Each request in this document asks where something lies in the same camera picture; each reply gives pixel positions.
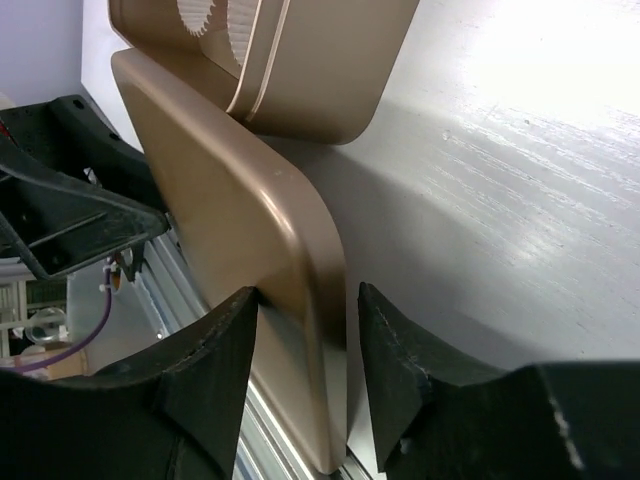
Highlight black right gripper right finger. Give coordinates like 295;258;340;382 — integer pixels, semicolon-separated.
358;283;639;479

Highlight gold tin lid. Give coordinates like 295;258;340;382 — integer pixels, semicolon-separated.
111;49;347;474

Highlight white paper cupcake liner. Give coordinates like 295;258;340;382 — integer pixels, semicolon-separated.
227;0;260;67
176;0;228;37

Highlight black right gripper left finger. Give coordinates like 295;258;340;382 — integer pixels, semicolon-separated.
1;287;258;479

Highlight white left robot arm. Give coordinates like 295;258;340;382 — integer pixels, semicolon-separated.
1;95;169;280

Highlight gold square tin box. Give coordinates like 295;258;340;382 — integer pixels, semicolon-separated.
108;1;418;145

